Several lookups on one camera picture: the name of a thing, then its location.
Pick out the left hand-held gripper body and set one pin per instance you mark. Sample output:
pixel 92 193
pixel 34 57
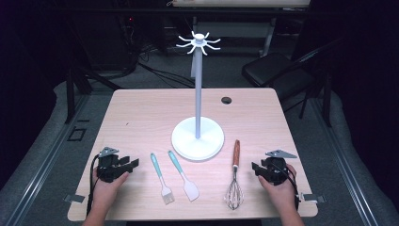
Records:
pixel 108 168

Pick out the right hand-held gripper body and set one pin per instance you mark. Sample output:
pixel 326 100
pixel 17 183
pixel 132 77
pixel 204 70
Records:
pixel 275 171

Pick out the white utensil rack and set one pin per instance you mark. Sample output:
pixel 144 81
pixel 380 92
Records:
pixel 198 138

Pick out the person's left hand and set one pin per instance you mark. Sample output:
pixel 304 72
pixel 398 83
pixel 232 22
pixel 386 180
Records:
pixel 106 191

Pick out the person's right hand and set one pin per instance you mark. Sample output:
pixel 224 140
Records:
pixel 280 194

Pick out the black folding chair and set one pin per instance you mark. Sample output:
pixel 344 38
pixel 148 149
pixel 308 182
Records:
pixel 266 70

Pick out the white background table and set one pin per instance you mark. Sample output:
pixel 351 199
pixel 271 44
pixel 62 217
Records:
pixel 238 3

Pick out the grey metal table bracket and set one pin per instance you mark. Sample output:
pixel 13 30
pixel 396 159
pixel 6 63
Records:
pixel 73 198
pixel 313 198

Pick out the metal floor rail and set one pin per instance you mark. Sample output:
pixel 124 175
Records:
pixel 342 163
pixel 40 169

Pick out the black metal stand frame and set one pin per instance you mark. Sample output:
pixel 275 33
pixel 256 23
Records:
pixel 70 94

